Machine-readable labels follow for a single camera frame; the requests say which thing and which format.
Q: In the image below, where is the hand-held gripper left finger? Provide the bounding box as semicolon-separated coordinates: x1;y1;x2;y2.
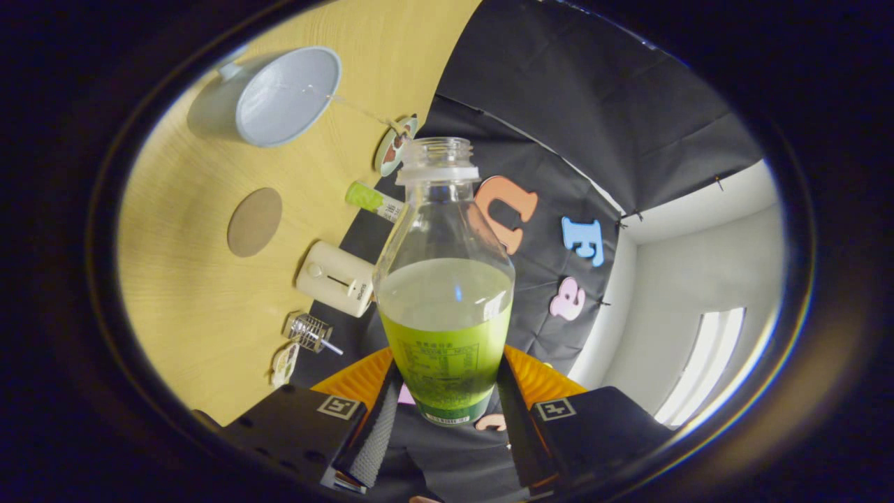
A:
192;347;404;493

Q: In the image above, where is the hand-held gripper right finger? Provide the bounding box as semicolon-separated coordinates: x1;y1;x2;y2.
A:
497;344;675;500

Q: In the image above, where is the clear juice bottle green label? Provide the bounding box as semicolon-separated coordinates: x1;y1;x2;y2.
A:
372;137;516;427

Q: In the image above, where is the round brown coaster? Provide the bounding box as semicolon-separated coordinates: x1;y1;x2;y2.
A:
227;187;284;258

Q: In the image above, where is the light blue cup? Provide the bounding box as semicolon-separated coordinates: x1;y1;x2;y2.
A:
187;46;343;148

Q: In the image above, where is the small white-capped green bottle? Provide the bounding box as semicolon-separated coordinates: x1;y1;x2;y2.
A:
345;181;406;223

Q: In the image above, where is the white divided dish with grains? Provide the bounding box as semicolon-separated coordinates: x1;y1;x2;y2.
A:
271;342;301;389

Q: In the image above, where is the white toaster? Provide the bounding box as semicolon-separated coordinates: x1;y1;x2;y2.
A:
295;241;376;319

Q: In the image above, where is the ceiling light panel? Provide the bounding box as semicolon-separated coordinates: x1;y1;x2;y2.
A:
653;307;747;427

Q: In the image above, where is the wooden table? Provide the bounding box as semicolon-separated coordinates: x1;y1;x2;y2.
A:
115;0;483;427

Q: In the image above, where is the pale green plate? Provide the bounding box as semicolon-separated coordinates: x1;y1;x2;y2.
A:
374;116;418;177

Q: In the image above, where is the black backdrop cloth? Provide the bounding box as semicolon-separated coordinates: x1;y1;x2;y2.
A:
290;0;765;503

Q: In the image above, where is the wire utensil holder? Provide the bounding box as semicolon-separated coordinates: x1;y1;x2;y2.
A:
283;312;333;353

